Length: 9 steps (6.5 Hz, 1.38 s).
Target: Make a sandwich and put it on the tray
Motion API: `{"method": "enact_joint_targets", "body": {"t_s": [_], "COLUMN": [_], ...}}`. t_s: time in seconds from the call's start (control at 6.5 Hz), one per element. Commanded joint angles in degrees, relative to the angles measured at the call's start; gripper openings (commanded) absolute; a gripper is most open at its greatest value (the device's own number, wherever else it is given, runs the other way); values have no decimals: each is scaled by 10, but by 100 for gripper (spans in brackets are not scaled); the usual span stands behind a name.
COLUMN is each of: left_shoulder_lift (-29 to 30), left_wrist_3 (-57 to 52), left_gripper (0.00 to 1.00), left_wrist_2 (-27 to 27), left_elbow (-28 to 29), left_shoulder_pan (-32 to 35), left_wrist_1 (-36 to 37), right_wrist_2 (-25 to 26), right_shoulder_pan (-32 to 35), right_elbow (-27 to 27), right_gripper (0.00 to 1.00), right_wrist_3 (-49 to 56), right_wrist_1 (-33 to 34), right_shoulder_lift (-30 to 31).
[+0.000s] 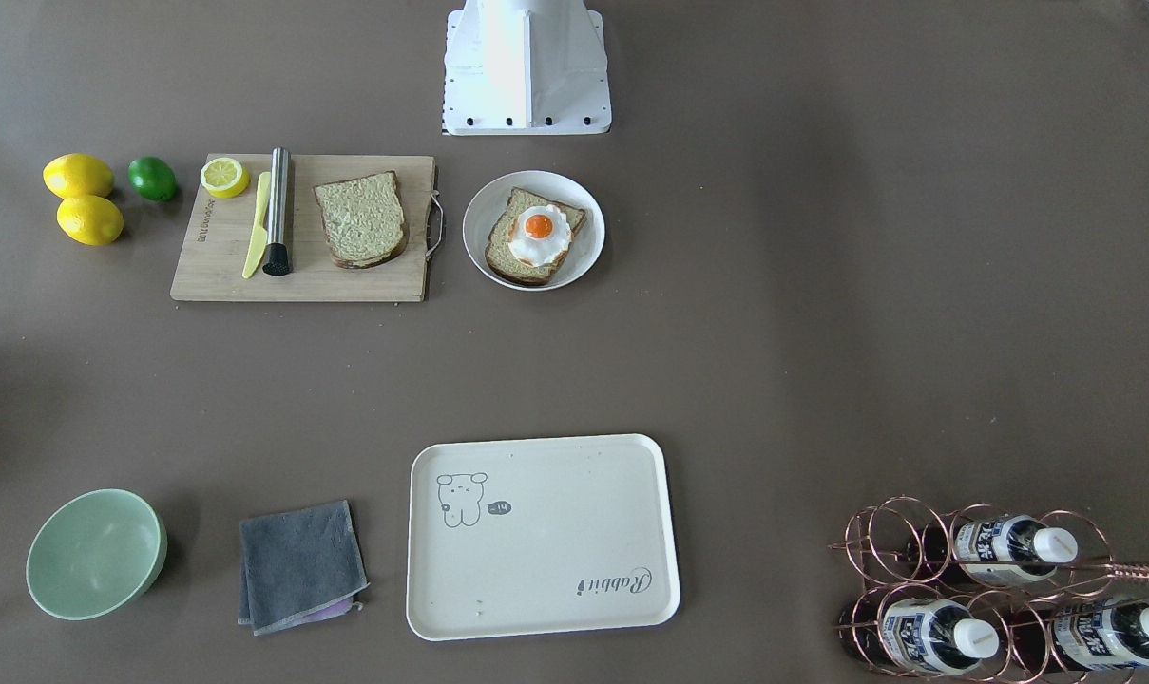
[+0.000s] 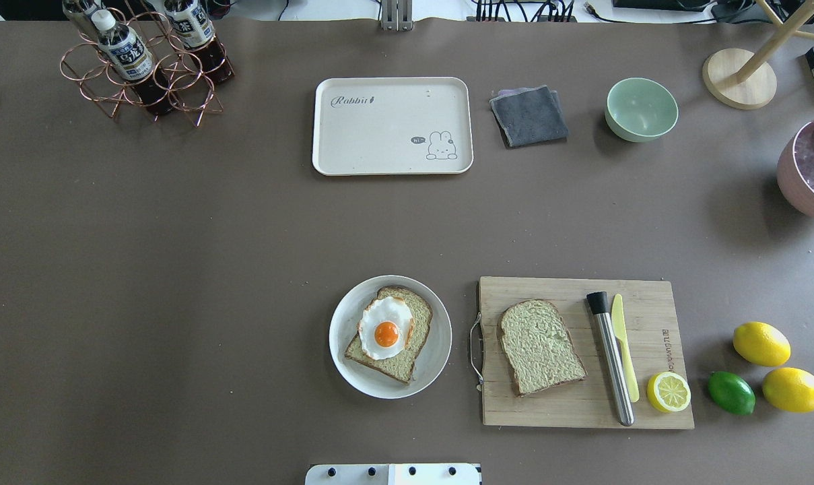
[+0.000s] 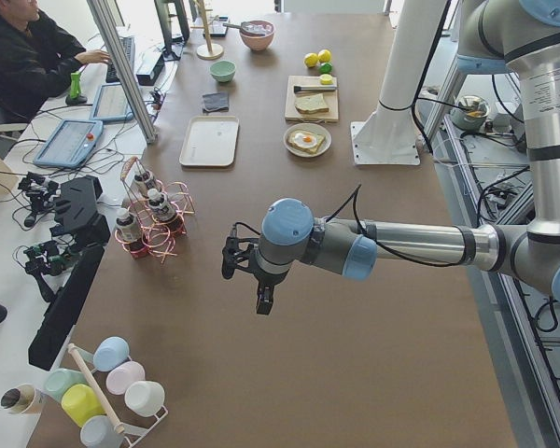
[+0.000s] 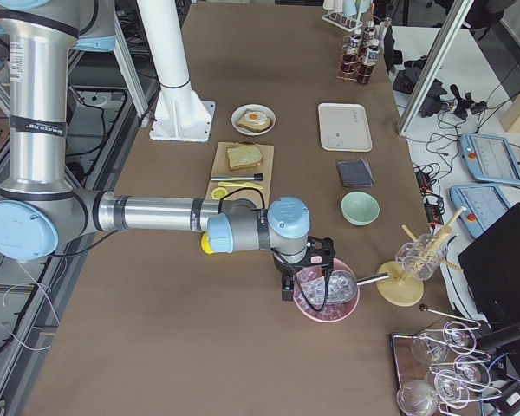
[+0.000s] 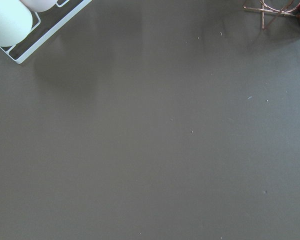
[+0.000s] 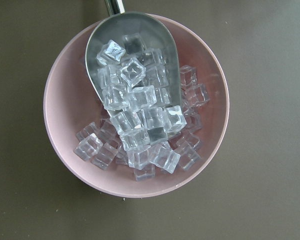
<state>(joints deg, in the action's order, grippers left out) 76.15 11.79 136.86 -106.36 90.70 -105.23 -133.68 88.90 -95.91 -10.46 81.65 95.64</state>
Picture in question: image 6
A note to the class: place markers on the clear ice cube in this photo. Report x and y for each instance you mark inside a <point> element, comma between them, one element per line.
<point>174,120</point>
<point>110,54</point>
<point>132,72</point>
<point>88,147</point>

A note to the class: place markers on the pink bowl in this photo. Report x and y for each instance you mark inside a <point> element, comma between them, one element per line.
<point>70,102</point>

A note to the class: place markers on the metal ice scoop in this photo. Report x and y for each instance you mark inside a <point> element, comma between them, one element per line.
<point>154,33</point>

